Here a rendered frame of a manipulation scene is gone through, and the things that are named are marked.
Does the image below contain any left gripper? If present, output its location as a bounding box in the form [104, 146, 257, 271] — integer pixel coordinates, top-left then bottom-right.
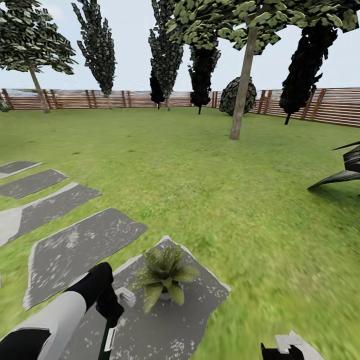
[95, 292, 125, 327]

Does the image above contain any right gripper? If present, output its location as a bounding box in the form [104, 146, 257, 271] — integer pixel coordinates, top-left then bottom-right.
[261, 343, 303, 360]

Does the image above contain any insectifuge atomizer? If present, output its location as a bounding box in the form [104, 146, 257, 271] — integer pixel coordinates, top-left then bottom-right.
[98, 321, 117, 360]

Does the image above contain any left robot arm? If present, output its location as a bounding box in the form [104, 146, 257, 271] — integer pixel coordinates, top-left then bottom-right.
[0, 262, 136, 360]

